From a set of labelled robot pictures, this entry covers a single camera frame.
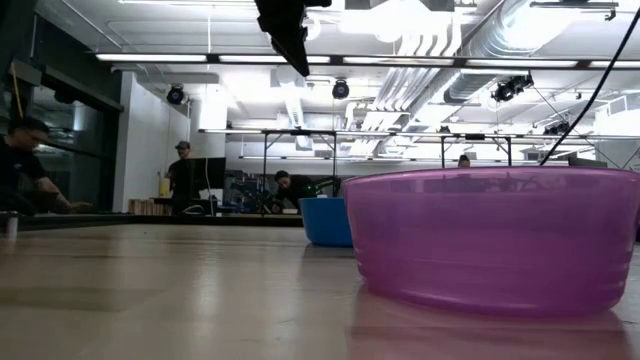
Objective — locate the black computer monitor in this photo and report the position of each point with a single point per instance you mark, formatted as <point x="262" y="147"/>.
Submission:
<point x="210" y="175"/>

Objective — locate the blue plastic bowl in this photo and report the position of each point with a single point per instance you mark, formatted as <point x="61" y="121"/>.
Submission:
<point x="325" y="222"/>

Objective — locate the black workstation frame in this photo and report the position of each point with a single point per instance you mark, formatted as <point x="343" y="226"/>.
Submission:
<point x="443" y="150"/>
<point x="264" y="170"/>

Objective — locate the person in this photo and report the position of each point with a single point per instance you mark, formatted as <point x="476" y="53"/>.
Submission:
<point x="181" y="175"/>
<point x="20" y="170"/>
<point x="295" y="187"/>
<point x="464" y="161"/>

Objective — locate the wooden block stack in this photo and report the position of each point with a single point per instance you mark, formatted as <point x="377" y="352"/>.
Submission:
<point x="145" y="206"/>

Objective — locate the silver ventilation duct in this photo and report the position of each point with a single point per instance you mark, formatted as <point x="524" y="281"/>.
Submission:
<point x="480" y="60"/>

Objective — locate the black aluminium table frame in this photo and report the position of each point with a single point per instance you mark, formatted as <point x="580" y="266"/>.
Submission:
<point x="150" y="220"/>

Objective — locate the white frame post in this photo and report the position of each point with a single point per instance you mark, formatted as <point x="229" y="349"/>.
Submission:
<point x="11" y="225"/>

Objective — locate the yellow container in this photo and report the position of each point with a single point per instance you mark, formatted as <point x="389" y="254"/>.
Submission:
<point x="164" y="188"/>

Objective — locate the purple translucent plastic bowl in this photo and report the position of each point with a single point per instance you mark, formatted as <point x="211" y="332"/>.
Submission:
<point x="490" y="240"/>

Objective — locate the fluorescent ceiling light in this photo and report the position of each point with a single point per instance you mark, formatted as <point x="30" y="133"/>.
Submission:
<point x="245" y="59"/>
<point x="615" y="64"/>
<point x="400" y="61"/>
<point x="150" y="58"/>
<point x="520" y="63"/>

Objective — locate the black ceiling spotlight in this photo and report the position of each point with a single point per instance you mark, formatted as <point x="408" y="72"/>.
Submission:
<point x="175" y="94"/>
<point x="511" y="88"/>
<point x="340" y="89"/>

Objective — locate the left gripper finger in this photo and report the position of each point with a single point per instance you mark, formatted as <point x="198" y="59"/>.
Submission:
<point x="292" y="42"/>

